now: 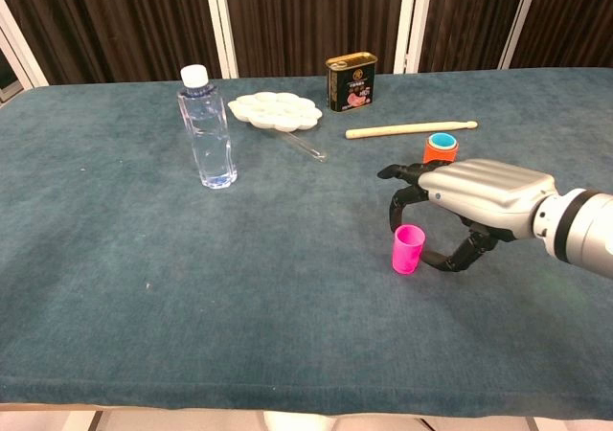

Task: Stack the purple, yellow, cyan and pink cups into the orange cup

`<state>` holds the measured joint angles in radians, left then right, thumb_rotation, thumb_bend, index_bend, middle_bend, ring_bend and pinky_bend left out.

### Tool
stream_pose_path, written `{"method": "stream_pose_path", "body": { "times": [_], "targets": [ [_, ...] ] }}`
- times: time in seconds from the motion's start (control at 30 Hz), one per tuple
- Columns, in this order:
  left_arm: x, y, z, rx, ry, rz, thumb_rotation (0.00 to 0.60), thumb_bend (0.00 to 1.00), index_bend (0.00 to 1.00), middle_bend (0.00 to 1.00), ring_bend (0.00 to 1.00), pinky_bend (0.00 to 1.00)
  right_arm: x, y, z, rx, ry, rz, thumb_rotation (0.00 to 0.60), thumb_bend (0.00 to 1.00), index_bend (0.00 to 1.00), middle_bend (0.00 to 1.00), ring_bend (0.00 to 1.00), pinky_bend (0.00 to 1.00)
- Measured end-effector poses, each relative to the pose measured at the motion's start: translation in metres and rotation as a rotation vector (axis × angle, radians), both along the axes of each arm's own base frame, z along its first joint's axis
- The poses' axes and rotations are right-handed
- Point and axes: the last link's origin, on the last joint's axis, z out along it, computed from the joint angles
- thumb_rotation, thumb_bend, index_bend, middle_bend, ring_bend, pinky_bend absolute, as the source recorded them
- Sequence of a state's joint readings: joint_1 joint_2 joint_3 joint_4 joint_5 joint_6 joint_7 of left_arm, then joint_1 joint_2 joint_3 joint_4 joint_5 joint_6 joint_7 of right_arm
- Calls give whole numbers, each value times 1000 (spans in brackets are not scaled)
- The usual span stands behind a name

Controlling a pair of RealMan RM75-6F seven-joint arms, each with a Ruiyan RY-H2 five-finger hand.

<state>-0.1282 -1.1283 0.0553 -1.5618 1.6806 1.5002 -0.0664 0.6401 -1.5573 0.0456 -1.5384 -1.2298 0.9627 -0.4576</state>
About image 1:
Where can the white paint palette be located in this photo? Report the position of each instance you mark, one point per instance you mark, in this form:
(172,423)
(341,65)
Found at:
(275,109)

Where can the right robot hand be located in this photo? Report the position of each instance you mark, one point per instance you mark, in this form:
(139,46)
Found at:
(483,191)

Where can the blue plastic cup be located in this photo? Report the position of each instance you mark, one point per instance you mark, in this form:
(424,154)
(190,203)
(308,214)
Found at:
(441,140)

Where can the wooden drumstick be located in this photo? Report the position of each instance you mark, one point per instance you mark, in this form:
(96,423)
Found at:
(407,129)

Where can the white partition frame post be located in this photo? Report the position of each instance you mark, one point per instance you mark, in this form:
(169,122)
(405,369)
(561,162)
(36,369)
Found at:
(221,24)
(19,48)
(409,19)
(519,16)

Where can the teal table cloth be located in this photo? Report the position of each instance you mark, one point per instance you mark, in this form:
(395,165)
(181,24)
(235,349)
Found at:
(191,258)

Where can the black luncheon meat can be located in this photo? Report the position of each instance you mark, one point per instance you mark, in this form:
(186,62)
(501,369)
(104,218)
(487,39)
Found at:
(352,83)

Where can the clear glass rod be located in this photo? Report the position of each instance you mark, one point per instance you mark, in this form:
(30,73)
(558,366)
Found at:
(301,146)

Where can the clear plastic water bottle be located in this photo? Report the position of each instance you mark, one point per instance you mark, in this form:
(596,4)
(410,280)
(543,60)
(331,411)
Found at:
(207,129)

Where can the orange plastic cup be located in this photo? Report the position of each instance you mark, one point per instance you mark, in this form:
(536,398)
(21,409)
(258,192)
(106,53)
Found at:
(438,153)

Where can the pink plastic cup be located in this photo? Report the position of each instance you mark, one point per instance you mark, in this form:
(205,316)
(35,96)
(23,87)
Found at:
(407,250)

